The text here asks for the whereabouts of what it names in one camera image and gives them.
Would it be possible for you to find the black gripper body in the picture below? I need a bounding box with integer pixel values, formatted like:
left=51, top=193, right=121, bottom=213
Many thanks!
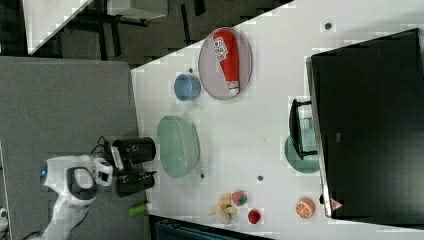
left=116, top=171, right=156, bottom=198

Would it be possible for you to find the green plastic strainer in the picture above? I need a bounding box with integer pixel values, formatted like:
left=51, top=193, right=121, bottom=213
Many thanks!
left=157, top=115, right=200, bottom=179

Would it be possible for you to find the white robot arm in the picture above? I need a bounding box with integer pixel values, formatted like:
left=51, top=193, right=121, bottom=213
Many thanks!
left=33, top=155, right=156, bottom=240

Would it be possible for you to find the black cylinder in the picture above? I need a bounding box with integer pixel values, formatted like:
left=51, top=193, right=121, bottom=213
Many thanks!
left=111, top=137, right=156, bottom=165

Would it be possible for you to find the dark crate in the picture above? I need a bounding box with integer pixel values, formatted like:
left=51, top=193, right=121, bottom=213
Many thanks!
left=149, top=215, right=271, bottom=240

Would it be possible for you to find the peeled banana toy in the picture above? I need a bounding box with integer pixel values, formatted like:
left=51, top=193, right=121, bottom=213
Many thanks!
left=206, top=193, right=237, bottom=224

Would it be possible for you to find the grey partition board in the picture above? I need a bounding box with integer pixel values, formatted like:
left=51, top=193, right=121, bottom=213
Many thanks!
left=0, top=57, right=138, bottom=240

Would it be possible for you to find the blue plastic cup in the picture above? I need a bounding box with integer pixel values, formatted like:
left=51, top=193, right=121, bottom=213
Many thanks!
left=174, top=74, right=201, bottom=101

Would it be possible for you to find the strawberry toy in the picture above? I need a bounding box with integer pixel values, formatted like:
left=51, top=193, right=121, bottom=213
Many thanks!
left=231, top=191, right=248, bottom=206

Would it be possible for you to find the red raspberry toy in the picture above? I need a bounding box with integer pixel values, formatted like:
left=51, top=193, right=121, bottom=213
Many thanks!
left=248, top=209, right=261, bottom=224

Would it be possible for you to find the grey round plate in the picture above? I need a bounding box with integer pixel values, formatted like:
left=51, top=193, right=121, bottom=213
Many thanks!
left=198, top=27, right=252, bottom=100

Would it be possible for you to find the red plush ketchup bottle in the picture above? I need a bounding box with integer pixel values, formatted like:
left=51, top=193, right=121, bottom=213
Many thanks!
left=213, top=29, right=240, bottom=96

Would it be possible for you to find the orange slice toy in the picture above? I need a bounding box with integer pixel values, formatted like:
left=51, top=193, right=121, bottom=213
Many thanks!
left=295, top=197, right=315, bottom=219

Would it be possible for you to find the black toaster oven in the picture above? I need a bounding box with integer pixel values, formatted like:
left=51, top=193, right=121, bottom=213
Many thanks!
left=289, top=29, right=424, bottom=229

